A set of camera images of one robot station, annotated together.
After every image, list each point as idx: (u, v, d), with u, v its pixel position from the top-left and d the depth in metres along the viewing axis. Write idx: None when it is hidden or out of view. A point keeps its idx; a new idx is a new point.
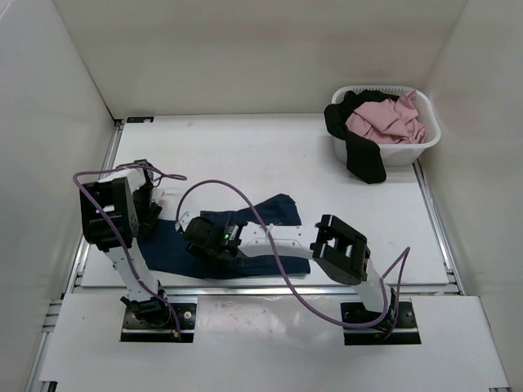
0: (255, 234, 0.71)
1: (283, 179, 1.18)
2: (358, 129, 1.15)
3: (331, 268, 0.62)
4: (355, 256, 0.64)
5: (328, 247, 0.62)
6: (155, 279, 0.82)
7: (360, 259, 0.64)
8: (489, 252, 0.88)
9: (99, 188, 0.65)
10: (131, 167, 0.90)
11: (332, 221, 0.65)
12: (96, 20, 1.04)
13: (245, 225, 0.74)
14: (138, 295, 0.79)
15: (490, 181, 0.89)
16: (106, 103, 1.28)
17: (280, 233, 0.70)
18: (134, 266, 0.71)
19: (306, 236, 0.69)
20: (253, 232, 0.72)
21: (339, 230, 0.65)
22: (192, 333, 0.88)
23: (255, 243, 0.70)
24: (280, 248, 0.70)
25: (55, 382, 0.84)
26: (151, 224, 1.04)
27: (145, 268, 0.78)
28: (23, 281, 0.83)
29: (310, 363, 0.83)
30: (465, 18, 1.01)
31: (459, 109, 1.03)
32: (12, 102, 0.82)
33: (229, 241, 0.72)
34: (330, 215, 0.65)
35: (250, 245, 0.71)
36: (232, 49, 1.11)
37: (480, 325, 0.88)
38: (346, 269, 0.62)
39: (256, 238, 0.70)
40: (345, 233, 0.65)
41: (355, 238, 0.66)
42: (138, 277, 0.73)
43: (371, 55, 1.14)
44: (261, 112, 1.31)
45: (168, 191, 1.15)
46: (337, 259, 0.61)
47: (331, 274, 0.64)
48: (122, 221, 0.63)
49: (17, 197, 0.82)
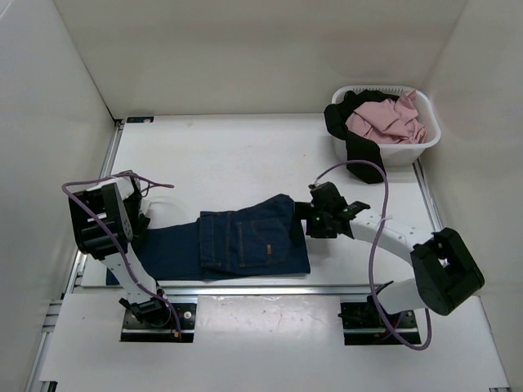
0: (370, 218, 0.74)
1: (283, 179, 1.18)
2: (358, 129, 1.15)
3: (421, 273, 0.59)
4: (460, 282, 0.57)
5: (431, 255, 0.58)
6: (153, 280, 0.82)
7: (462, 291, 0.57)
8: (489, 252, 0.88)
9: (89, 197, 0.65)
10: (119, 175, 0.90)
11: (449, 236, 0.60)
12: (96, 20, 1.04)
13: (366, 208, 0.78)
14: (138, 298, 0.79)
15: (489, 181, 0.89)
16: (106, 102, 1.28)
17: (394, 226, 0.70)
18: (132, 270, 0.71)
19: (416, 238, 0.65)
20: (370, 216, 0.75)
21: (454, 249, 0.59)
22: (192, 333, 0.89)
23: (365, 224, 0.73)
24: (387, 240, 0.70)
25: (55, 382, 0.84)
26: (141, 236, 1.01)
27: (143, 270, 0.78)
28: (24, 280, 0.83)
29: (310, 363, 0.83)
30: (466, 18, 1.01)
31: (459, 109, 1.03)
32: (12, 101, 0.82)
33: (347, 215, 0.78)
34: (453, 229, 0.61)
35: (359, 224, 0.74)
36: (233, 49, 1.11)
37: (481, 325, 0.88)
38: (438, 286, 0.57)
39: (368, 221, 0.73)
40: (460, 256, 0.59)
41: (465, 268, 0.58)
42: (137, 279, 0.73)
43: (371, 55, 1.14)
44: (261, 112, 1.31)
45: (155, 200, 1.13)
46: (433, 270, 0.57)
47: (420, 286, 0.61)
48: (117, 225, 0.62)
49: (17, 197, 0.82)
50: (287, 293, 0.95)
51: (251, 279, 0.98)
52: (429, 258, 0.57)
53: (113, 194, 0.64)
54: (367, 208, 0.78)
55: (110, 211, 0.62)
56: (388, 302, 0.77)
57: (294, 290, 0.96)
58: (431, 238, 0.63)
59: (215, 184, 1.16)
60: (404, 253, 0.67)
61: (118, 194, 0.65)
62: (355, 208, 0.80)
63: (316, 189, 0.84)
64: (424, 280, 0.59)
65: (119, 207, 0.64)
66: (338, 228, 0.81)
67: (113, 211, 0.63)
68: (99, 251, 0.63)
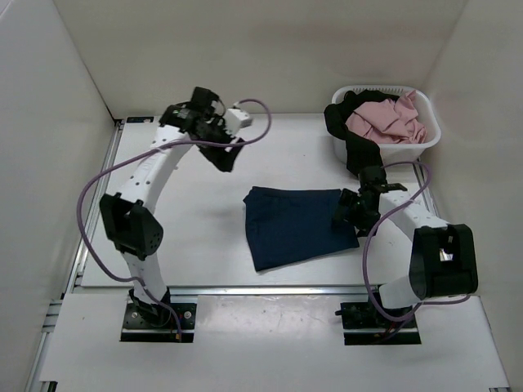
0: (400, 197, 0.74)
1: (283, 178, 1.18)
2: (358, 129, 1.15)
3: (416, 248, 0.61)
4: (449, 273, 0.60)
5: (431, 241, 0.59)
6: (164, 286, 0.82)
7: (446, 285, 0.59)
8: (489, 251, 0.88)
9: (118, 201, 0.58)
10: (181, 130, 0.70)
11: (462, 233, 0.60)
12: (96, 20, 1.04)
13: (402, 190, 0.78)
14: (141, 296, 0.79)
15: (490, 181, 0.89)
16: (106, 102, 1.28)
17: (416, 209, 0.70)
18: (142, 275, 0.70)
19: (430, 222, 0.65)
20: (400, 195, 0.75)
21: (460, 245, 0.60)
22: (192, 333, 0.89)
23: (393, 202, 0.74)
24: (405, 220, 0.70)
25: (55, 382, 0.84)
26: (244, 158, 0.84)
27: (158, 278, 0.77)
28: (24, 280, 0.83)
29: (310, 363, 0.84)
30: (465, 19, 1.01)
31: (459, 110, 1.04)
32: (12, 101, 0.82)
33: (381, 189, 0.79)
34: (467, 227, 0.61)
35: (386, 198, 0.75)
36: (234, 48, 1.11)
37: (480, 325, 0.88)
38: (426, 262, 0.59)
39: (396, 199, 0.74)
40: (463, 253, 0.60)
41: (462, 266, 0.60)
42: (145, 284, 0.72)
43: (371, 55, 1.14)
44: (261, 111, 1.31)
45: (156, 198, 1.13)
46: (429, 251, 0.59)
47: (413, 260, 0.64)
48: (139, 247, 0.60)
49: (16, 198, 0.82)
50: (287, 294, 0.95)
51: (251, 279, 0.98)
52: (425, 241, 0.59)
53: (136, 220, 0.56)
54: (403, 189, 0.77)
55: (136, 234, 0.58)
56: (389, 297, 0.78)
57: (294, 291, 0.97)
58: (442, 226, 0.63)
59: (217, 184, 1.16)
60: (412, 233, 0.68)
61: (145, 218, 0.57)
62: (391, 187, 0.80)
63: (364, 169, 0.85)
64: (417, 256, 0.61)
65: (149, 229, 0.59)
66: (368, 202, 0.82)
67: (138, 237, 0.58)
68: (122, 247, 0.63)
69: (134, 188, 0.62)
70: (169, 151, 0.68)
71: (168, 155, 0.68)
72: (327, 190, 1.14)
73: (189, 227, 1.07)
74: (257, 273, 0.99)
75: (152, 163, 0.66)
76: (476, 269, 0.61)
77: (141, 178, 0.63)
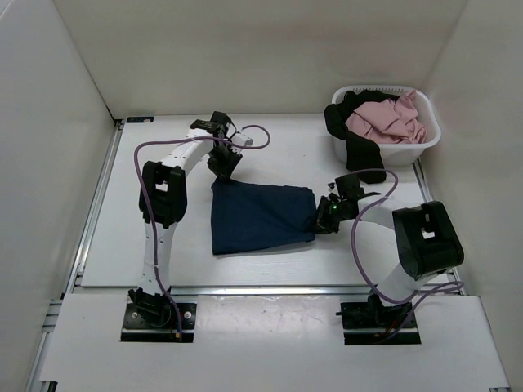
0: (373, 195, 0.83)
1: (283, 178, 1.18)
2: (358, 129, 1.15)
3: (400, 230, 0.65)
4: (434, 246, 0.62)
5: (409, 218, 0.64)
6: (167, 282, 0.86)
7: (435, 257, 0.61)
8: (489, 251, 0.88)
9: (159, 167, 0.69)
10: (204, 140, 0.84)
11: (435, 207, 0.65)
12: (96, 20, 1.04)
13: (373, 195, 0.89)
14: (148, 286, 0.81)
15: (489, 180, 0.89)
16: (106, 102, 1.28)
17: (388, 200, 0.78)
18: (157, 250, 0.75)
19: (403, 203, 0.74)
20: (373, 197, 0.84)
21: (436, 218, 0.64)
22: (192, 333, 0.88)
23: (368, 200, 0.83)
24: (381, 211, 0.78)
25: (55, 382, 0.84)
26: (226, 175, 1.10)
27: (168, 268, 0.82)
28: (24, 280, 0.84)
29: (309, 362, 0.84)
30: (465, 20, 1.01)
31: (459, 110, 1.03)
32: (11, 102, 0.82)
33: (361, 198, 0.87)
34: (440, 202, 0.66)
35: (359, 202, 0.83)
36: (234, 48, 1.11)
37: (480, 325, 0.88)
38: (410, 241, 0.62)
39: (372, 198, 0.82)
40: (442, 226, 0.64)
41: (445, 236, 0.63)
42: (158, 263, 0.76)
43: (371, 55, 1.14)
44: (261, 111, 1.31)
45: None
46: (410, 229, 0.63)
47: (401, 247, 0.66)
48: (167, 212, 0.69)
49: (16, 197, 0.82)
50: (287, 294, 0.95)
51: (250, 279, 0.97)
52: (405, 218, 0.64)
53: (175, 182, 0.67)
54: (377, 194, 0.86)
55: (172, 197, 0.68)
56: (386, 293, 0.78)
57: (294, 291, 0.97)
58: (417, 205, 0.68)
59: (189, 184, 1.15)
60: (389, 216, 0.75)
61: (183, 183, 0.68)
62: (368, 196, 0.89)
63: (341, 175, 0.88)
64: (403, 238, 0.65)
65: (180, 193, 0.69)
66: (348, 210, 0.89)
67: (173, 199, 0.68)
68: (147, 216, 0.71)
69: (172, 161, 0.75)
70: (201, 144, 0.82)
71: (199, 145, 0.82)
72: (295, 189, 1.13)
73: (189, 227, 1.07)
74: (214, 256, 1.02)
75: (186, 148, 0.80)
76: (458, 238, 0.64)
77: (178, 154, 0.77)
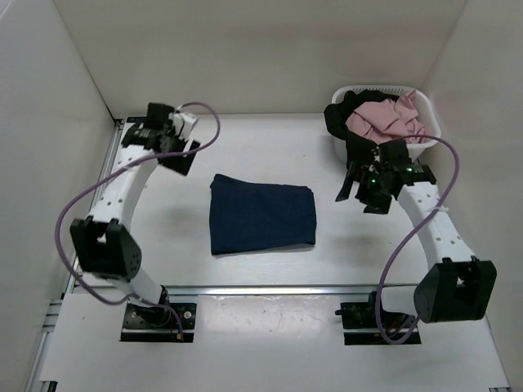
0: (425, 197, 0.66)
1: (283, 178, 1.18)
2: (358, 129, 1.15)
3: (431, 281, 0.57)
4: (460, 309, 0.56)
5: (450, 281, 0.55)
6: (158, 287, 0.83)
7: (453, 318, 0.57)
8: (489, 251, 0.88)
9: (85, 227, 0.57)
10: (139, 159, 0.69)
11: (486, 270, 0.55)
12: (96, 20, 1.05)
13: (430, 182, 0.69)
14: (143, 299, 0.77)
15: (490, 180, 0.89)
16: (106, 102, 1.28)
17: (440, 224, 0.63)
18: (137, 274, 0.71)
19: (453, 251, 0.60)
20: (426, 193, 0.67)
21: (477, 282, 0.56)
22: (192, 333, 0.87)
23: (417, 202, 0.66)
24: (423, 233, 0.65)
25: (55, 382, 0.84)
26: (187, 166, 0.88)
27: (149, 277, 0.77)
28: (24, 280, 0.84)
29: (309, 362, 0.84)
30: (465, 19, 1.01)
31: (459, 109, 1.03)
32: (12, 101, 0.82)
33: (407, 175, 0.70)
34: (490, 261, 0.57)
35: (410, 195, 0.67)
36: (234, 47, 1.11)
37: (480, 325, 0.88)
38: (435, 301, 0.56)
39: (422, 199, 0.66)
40: (479, 291, 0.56)
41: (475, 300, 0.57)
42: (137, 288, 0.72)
43: (371, 55, 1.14)
44: (261, 111, 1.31)
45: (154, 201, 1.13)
46: (445, 291, 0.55)
47: (423, 287, 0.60)
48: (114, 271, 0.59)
49: (16, 196, 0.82)
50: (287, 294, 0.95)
51: (250, 280, 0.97)
52: (445, 279, 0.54)
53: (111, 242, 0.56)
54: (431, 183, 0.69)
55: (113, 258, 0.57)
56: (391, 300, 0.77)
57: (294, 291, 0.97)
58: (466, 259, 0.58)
59: (189, 184, 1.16)
60: (430, 254, 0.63)
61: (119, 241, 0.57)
62: (417, 173, 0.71)
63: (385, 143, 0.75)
64: (430, 288, 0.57)
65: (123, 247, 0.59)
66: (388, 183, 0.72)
67: (116, 260, 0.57)
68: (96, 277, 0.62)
69: (105, 209, 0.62)
70: (136, 168, 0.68)
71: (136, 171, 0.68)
72: (295, 187, 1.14)
73: (189, 226, 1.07)
74: (213, 256, 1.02)
75: (120, 183, 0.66)
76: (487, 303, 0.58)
77: (112, 198, 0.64)
